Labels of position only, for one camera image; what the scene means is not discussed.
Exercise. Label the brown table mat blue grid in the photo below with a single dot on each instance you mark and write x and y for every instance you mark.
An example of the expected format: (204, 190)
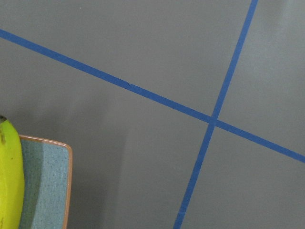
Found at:
(162, 98)

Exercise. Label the grey square plate orange rim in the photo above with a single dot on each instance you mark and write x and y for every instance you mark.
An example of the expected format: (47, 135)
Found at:
(48, 175)

